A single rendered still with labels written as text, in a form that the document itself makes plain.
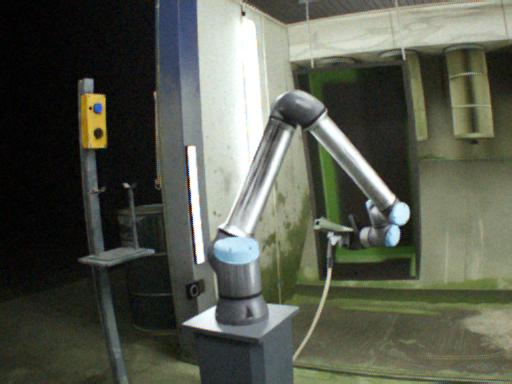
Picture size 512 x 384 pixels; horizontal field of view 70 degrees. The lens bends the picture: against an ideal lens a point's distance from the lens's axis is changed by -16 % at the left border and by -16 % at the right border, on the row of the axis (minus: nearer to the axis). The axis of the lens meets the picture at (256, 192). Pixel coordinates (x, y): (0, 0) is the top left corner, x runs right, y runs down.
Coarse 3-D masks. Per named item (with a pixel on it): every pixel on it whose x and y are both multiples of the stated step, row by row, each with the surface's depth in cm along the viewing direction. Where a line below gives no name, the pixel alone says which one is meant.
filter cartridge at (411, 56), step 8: (384, 56) 310; (392, 56) 305; (400, 56) 303; (408, 56) 302; (416, 56) 305; (408, 64) 301; (416, 64) 304; (416, 72) 304; (416, 80) 304; (416, 88) 304; (416, 96) 304; (416, 104) 305; (424, 104) 311; (416, 112) 305; (424, 112) 311; (416, 120) 305; (424, 120) 309; (416, 128) 306; (424, 128) 309; (424, 136) 309
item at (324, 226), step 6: (324, 222) 194; (330, 222) 197; (318, 228) 194; (324, 228) 194; (330, 228) 197; (336, 228) 199; (342, 228) 203; (348, 228) 205; (330, 240) 199; (330, 246) 198; (336, 246) 199; (330, 252) 197; (330, 258) 196; (330, 264) 196
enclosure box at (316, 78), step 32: (352, 64) 203; (384, 64) 196; (320, 96) 249; (352, 96) 242; (384, 96) 234; (352, 128) 248; (384, 128) 240; (320, 160) 256; (384, 160) 246; (416, 160) 205; (320, 192) 253; (352, 192) 259; (416, 192) 209; (416, 224) 214; (320, 256) 241; (352, 256) 269; (384, 256) 260; (416, 256) 219
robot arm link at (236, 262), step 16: (224, 240) 147; (240, 240) 146; (224, 256) 138; (240, 256) 137; (256, 256) 141; (224, 272) 138; (240, 272) 137; (256, 272) 140; (224, 288) 139; (240, 288) 137; (256, 288) 140
